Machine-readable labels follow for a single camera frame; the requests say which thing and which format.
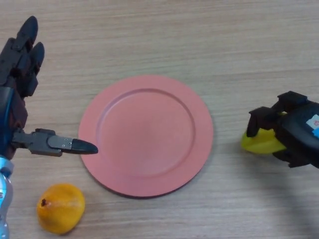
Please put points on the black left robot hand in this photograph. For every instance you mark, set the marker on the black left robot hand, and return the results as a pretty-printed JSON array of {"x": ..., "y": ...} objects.
[{"x": 40, "y": 143}]

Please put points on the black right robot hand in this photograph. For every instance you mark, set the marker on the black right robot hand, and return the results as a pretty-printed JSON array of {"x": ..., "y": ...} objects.
[{"x": 299, "y": 134}]

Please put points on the yellow starfruit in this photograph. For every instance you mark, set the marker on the yellow starfruit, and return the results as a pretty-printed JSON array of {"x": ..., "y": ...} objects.
[{"x": 264, "y": 144}]

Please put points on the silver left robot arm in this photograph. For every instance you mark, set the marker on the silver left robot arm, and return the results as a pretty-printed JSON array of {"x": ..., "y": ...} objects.
[{"x": 4, "y": 199}]

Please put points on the round pink plate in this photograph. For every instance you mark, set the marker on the round pink plate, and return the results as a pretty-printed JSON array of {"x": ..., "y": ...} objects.
[{"x": 147, "y": 137}]

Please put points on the orange pear-shaped fruit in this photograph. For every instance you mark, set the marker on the orange pear-shaped fruit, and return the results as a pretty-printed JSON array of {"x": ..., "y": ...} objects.
[{"x": 61, "y": 210}]

